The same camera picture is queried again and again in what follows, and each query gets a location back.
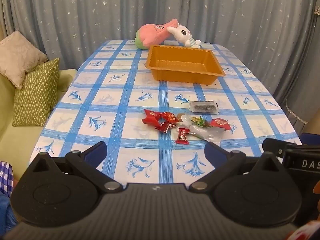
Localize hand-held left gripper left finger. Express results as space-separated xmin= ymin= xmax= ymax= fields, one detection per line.
xmin=32 ymin=141 xmax=123 ymax=193

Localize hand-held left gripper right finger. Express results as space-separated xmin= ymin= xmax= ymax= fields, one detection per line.
xmin=189 ymin=142 xmax=285 ymax=193

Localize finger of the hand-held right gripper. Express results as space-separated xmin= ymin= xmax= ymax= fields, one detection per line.
xmin=262 ymin=137 xmax=300 ymax=159

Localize silver snack wrapper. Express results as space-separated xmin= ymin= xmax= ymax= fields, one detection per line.
xmin=184 ymin=120 xmax=223 ymax=147

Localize green candy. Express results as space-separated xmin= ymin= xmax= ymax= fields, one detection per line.
xmin=191 ymin=116 xmax=213 ymax=128

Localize small red candy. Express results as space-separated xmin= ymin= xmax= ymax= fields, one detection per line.
xmin=155 ymin=121 xmax=177 ymax=132
xmin=175 ymin=127 xmax=190 ymax=145
xmin=160 ymin=112 xmax=178 ymax=124

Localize dark snack packet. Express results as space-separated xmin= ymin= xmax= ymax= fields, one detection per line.
xmin=189 ymin=100 xmax=219 ymax=114

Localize large red snack packet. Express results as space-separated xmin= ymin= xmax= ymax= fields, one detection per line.
xmin=142 ymin=109 xmax=163 ymax=126

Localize orange plastic tray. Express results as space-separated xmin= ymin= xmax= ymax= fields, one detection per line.
xmin=145 ymin=45 xmax=226 ymax=85

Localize lace trimmed blue cloth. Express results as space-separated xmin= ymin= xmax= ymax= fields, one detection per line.
xmin=286 ymin=96 xmax=320 ymax=135

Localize blue checked floral tablecloth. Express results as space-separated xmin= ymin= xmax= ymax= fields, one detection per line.
xmin=29 ymin=39 xmax=303 ymax=189

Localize red white patterned cloth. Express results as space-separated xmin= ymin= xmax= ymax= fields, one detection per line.
xmin=287 ymin=220 xmax=320 ymax=240

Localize green sofa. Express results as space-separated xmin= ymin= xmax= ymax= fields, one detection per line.
xmin=0 ymin=69 xmax=78 ymax=180

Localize green zigzag pillow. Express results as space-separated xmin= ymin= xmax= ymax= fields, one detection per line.
xmin=12 ymin=57 xmax=60 ymax=127

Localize blue gingham cloth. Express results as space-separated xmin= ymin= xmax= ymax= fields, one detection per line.
xmin=0 ymin=161 xmax=13 ymax=198

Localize plain blue cloth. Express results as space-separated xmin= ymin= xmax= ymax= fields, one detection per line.
xmin=0 ymin=191 xmax=19 ymax=238

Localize white rabbit plush toy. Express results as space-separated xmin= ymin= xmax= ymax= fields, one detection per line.
xmin=167 ymin=24 xmax=202 ymax=49

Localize beige pillow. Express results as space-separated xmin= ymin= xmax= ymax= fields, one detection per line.
xmin=0 ymin=31 xmax=48 ymax=90

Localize pink plush toy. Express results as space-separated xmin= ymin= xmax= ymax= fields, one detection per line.
xmin=135 ymin=18 xmax=181 ymax=50

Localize blue starry curtain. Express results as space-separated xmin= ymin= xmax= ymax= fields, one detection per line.
xmin=0 ymin=0 xmax=320 ymax=105

